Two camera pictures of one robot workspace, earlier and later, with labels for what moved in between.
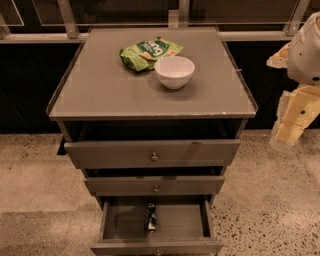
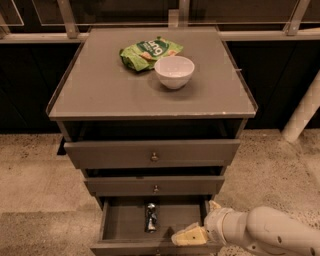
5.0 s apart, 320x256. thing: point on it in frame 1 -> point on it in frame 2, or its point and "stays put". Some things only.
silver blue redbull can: [151, 217] stays put
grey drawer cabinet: [153, 117] stays put
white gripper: [305, 58] -> [214, 224]
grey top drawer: [200, 153] stays put
